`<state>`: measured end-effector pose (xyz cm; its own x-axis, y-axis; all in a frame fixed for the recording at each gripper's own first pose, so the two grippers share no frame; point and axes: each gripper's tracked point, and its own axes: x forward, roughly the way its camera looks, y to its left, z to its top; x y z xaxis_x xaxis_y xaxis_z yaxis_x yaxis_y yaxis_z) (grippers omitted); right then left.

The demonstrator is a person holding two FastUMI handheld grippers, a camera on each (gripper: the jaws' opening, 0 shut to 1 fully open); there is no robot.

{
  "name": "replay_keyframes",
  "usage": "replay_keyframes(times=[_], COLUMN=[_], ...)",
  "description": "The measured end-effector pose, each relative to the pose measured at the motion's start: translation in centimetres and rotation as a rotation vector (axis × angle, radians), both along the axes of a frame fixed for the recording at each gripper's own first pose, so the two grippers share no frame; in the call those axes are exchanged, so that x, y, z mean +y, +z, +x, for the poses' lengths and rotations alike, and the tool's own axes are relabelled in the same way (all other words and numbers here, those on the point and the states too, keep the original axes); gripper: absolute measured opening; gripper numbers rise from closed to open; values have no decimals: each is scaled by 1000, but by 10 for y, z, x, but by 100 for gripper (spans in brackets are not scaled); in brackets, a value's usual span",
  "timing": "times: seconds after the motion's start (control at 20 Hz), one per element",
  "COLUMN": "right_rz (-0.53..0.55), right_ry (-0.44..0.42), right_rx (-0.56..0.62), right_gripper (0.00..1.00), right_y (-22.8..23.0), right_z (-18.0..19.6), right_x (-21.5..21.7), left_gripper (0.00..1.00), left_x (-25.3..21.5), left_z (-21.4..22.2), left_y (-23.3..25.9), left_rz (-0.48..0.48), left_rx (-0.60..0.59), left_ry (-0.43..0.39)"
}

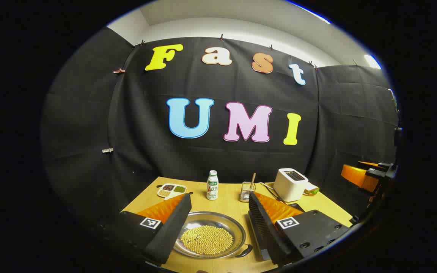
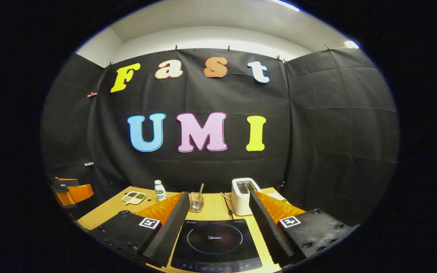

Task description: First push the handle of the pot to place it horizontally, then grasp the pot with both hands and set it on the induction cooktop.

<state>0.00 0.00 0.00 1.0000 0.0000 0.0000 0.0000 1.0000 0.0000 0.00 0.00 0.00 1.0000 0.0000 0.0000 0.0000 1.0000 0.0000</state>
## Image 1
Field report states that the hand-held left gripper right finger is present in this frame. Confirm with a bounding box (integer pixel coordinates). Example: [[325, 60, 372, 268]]
[[247, 191, 354, 267]]

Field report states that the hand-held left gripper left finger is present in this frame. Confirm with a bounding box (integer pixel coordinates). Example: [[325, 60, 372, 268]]
[[90, 193, 192, 266]]

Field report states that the pile of soybeans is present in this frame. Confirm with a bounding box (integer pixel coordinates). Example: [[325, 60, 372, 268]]
[[181, 225, 234, 255]]

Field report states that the stainless steel pot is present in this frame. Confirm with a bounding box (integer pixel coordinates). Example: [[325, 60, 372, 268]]
[[173, 211, 253, 260]]

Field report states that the white divided bean plate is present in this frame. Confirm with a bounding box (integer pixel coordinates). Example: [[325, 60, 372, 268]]
[[157, 183, 187, 200]]

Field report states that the white toaster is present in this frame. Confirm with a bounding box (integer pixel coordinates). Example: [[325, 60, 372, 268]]
[[273, 168, 309, 202]]

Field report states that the white green drink bottle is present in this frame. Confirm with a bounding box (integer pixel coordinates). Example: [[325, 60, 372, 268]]
[[206, 170, 219, 201]]

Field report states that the black backdrop cloth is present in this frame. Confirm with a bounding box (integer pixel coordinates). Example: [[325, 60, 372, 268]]
[[41, 27, 400, 243]]

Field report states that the wire utensil holder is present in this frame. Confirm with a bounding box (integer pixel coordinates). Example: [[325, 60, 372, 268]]
[[239, 182, 256, 202]]

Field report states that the toaster power cable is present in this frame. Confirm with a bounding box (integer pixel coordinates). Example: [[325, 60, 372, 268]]
[[258, 182, 284, 202]]

